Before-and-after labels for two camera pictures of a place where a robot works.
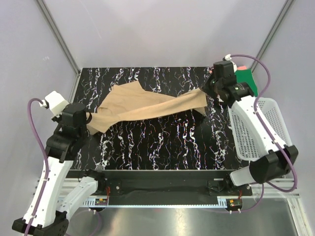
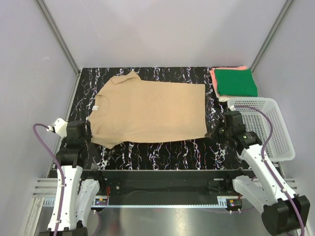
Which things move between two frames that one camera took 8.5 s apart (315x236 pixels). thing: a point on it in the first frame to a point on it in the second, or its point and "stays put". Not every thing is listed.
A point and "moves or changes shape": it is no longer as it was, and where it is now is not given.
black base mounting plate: x=170 y=183 stays put
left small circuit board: x=101 y=201 stays put
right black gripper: x=205 y=85 to x=210 y=134
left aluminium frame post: x=53 y=26 stays put
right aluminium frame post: x=281 y=15 stays put
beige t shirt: x=127 y=102 moves or changes shape
